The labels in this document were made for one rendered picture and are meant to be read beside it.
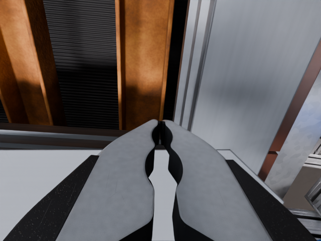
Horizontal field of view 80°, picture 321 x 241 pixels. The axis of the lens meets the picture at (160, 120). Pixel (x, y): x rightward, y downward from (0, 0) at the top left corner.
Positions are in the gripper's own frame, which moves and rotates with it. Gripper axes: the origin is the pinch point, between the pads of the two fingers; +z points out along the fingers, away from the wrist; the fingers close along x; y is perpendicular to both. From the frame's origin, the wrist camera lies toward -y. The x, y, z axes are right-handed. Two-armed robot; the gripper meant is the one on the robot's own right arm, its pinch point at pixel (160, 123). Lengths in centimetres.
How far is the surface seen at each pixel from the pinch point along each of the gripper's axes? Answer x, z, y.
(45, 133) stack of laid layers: -13.5, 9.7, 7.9
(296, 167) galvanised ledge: 35.6, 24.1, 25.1
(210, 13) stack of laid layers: 3.7, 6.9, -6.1
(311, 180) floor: 123, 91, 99
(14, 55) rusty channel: -24.7, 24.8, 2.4
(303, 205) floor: 131, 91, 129
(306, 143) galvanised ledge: 34.9, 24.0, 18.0
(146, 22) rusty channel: -2.0, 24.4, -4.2
